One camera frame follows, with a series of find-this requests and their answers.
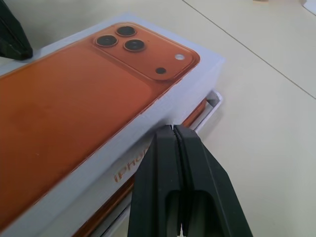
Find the white phone box base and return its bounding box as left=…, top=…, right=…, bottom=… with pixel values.
left=0, top=12, right=226, bottom=237

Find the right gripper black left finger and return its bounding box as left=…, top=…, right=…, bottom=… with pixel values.
left=127, top=124, right=185, bottom=237

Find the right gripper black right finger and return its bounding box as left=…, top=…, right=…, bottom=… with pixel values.
left=173, top=125, right=254, bottom=237

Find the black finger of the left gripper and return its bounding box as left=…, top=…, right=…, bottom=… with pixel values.
left=0, top=0, right=34, bottom=61

